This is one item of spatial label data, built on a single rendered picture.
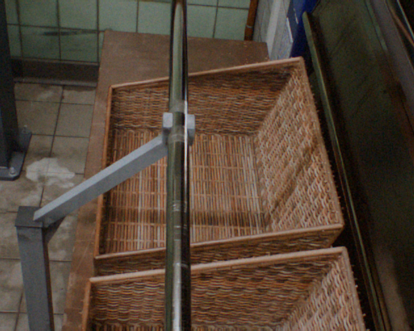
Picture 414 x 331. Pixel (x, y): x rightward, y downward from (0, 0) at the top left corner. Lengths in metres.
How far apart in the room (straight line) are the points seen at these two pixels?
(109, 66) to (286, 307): 0.98
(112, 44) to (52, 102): 0.76
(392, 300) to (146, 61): 1.23
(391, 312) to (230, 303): 0.39
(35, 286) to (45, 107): 1.66
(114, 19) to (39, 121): 0.50
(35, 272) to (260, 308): 0.46
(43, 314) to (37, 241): 0.21
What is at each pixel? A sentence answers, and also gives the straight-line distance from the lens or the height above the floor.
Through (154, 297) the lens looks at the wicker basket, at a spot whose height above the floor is 0.68.
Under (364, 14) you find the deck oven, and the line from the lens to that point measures 1.38.
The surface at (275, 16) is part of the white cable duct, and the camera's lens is 2.26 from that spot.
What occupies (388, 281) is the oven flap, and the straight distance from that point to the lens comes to 1.12.
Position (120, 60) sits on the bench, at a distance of 2.09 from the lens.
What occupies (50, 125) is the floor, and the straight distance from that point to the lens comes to 2.74.
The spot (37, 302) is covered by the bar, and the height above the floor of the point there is 0.74.
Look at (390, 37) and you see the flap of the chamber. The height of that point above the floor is 1.40.
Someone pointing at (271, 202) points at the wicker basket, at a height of 0.62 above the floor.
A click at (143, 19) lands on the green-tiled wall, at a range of 2.76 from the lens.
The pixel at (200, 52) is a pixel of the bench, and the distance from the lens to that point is 2.15.
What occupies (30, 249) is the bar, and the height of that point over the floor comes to 0.89.
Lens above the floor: 1.79
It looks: 44 degrees down
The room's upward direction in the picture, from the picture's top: 8 degrees clockwise
